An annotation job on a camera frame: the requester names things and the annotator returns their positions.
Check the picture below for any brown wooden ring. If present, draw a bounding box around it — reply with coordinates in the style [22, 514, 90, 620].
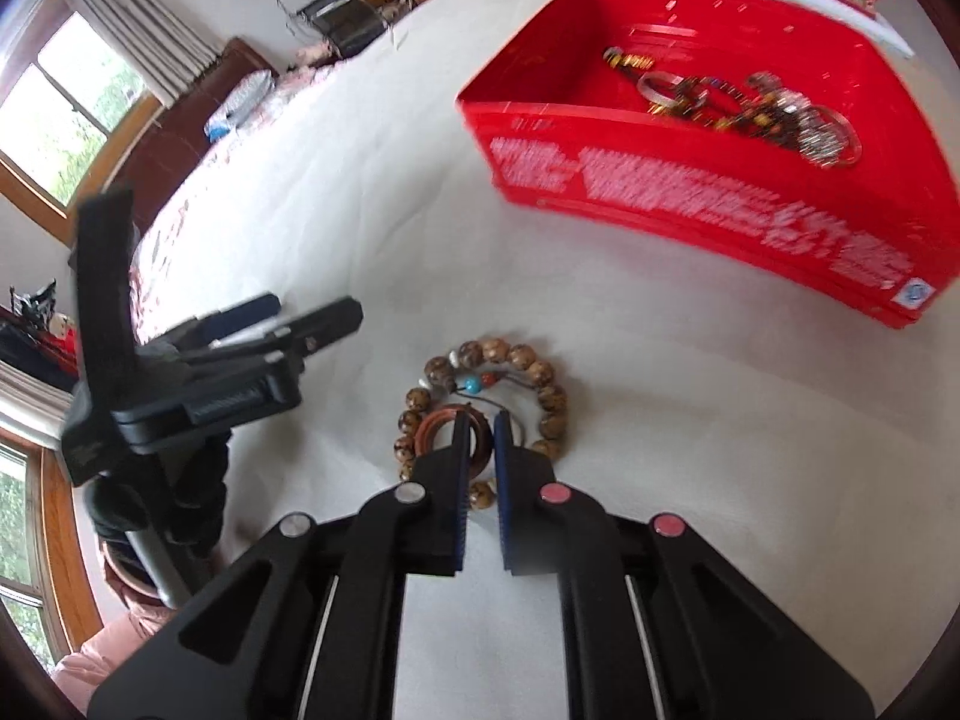
[412, 403, 497, 481]

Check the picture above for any brown wooden bead bracelet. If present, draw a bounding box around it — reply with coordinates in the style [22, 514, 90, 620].
[390, 336, 570, 511]

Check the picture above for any multicolour bead bracelet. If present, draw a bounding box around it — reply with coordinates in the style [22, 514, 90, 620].
[673, 76, 809, 140]

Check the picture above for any black braided cord keychain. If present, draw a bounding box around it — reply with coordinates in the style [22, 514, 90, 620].
[602, 46, 708, 107]

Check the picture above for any silver bangle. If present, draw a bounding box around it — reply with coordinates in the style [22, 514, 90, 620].
[796, 106, 862, 167]

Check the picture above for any dark wooden headboard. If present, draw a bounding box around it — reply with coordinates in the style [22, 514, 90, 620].
[112, 37, 275, 234]

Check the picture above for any folded patterned cloth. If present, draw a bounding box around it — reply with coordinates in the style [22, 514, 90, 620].
[203, 70, 275, 143]

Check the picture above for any wooden framed window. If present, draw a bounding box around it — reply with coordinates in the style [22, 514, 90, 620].
[2, 0, 163, 242]

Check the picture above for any striped curtain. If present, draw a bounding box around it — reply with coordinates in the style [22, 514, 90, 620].
[67, 0, 220, 107]

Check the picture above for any black office chair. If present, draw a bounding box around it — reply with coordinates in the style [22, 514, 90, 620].
[298, 0, 387, 59]

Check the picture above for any red tin box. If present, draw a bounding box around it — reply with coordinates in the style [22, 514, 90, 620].
[457, 0, 958, 328]

